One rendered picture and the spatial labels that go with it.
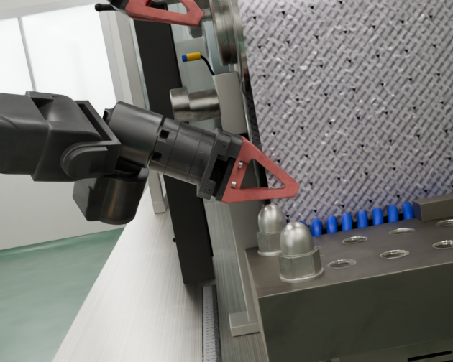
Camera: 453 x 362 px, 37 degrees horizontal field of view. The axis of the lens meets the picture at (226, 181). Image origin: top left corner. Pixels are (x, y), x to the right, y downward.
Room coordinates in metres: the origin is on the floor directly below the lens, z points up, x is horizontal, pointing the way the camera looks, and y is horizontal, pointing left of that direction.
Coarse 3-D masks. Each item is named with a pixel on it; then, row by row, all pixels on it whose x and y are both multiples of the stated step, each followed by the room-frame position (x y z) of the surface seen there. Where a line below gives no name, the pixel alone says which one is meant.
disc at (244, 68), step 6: (234, 0) 0.69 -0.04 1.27; (234, 6) 0.69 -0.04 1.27; (234, 12) 0.69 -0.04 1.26; (234, 18) 0.70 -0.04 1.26; (240, 18) 0.69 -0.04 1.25; (240, 24) 0.69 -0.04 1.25; (240, 30) 0.69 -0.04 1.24; (240, 36) 0.69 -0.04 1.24; (240, 42) 0.69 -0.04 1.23; (240, 48) 0.69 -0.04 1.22; (240, 54) 0.70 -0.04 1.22; (246, 60) 0.70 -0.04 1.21; (246, 66) 0.70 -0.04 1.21; (246, 72) 0.70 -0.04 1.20; (246, 78) 0.71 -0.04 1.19; (240, 84) 0.80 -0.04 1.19; (246, 84) 0.72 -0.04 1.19; (246, 90) 0.73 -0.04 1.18
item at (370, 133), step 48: (432, 48) 0.70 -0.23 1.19; (288, 96) 0.70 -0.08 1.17; (336, 96) 0.70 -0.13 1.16; (384, 96) 0.70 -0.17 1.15; (432, 96) 0.70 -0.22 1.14; (288, 144) 0.70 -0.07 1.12; (336, 144) 0.70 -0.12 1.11; (384, 144) 0.70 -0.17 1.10; (432, 144) 0.70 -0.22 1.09; (336, 192) 0.70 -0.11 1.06; (384, 192) 0.70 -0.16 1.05; (432, 192) 0.70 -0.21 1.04
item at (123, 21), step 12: (120, 12) 1.72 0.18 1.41; (120, 24) 1.72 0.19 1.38; (120, 36) 1.72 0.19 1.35; (132, 36) 1.74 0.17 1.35; (132, 48) 1.72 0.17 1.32; (132, 60) 1.72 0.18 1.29; (132, 72) 1.72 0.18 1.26; (132, 84) 1.72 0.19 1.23; (132, 96) 1.72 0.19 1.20; (144, 96) 1.74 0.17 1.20; (144, 108) 1.72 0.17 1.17; (156, 180) 1.72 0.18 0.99; (156, 192) 1.72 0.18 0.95; (156, 204) 1.72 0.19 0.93
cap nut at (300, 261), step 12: (288, 228) 0.53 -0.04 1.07; (300, 228) 0.53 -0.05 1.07; (288, 240) 0.52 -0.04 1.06; (300, 240) 0.52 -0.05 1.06; (312, 240) 0.53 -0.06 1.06; (288, 252) 0.52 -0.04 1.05; (300, 252) 0.52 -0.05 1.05; (312, 252) 0.52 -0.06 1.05; (288, 264) 0.52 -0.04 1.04; (300, 264) 0.52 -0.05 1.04; (312, 264) 0.52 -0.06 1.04; (288, 276) 0.52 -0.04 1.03; (300, 276) 0.52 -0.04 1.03; (312, 276) 0.52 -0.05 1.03
